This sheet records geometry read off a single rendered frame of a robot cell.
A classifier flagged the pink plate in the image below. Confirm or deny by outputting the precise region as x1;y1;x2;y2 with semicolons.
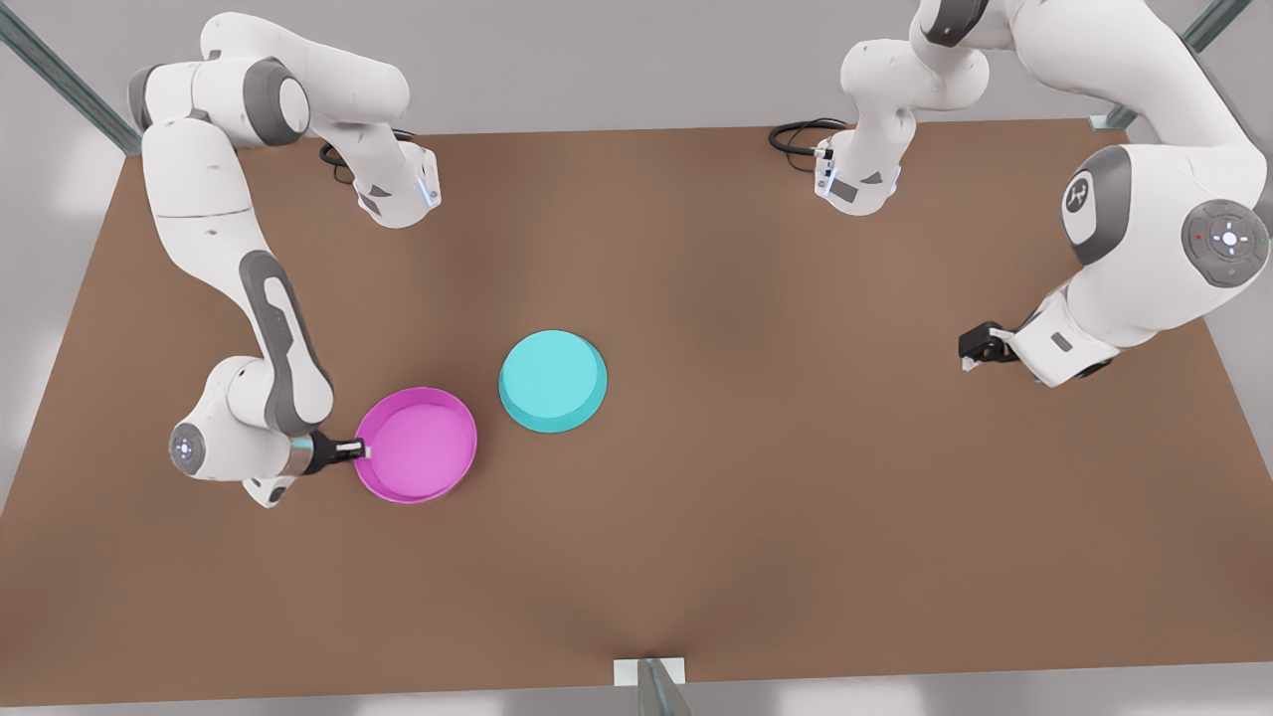
354;387;478;504

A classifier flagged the blue plate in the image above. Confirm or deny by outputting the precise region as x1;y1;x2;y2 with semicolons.
498;330;609;435

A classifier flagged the black cable loop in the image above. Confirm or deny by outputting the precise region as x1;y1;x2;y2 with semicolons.
319;129;417;186
769;118;849;172

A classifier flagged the silver frame post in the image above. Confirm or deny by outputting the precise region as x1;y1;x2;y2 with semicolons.
613;656;691;716
0;8;142;157
1089;0;1254;132

